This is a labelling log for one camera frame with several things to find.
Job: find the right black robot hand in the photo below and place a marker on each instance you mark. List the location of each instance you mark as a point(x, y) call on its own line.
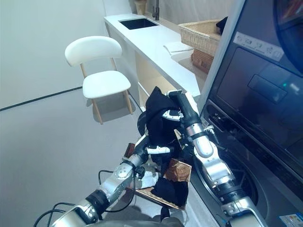
point(187, 111)

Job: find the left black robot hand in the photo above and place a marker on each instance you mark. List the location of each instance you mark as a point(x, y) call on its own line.
point(142, 149)

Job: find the black garment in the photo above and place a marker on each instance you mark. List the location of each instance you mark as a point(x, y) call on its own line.
point(170, 191)
point(222, 24)
point(156, 127)

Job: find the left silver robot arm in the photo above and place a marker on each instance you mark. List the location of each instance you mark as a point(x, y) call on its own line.
point(113, 182)

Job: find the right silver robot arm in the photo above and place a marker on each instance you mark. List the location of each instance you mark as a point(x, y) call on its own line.
point(213, 170)

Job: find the dark brown wooden tray stand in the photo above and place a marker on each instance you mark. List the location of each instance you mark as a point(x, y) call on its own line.
point(129, 150)

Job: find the white garment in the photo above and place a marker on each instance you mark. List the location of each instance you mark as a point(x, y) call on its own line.
point(149, 179)

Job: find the brown wicker basket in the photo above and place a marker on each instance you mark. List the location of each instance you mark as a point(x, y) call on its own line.
point(202, 59)

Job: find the folded white towel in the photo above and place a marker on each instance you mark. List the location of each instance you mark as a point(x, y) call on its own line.
point(177, 46)

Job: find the dark stacked dryer unit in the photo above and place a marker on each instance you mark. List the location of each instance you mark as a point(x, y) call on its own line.
point(255, 94)

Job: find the white chair with wooden legs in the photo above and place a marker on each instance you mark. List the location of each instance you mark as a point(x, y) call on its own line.
point(106, 87)

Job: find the grey robot torso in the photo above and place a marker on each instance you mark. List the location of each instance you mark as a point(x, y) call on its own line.
point(142, 223)

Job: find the white counter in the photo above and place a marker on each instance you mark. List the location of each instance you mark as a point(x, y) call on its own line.
point(154, 42)

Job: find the pale wicker basket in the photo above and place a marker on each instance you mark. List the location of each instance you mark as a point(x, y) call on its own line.
point(196, 35)

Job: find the black sink basin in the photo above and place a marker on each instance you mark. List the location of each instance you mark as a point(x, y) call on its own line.
point(138, 24)

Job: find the black baseboard strip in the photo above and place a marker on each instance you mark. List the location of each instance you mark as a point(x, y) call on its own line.
point(40, 99)

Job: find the potted white flower plant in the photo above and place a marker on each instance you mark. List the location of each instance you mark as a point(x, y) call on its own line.
point(140, 4)

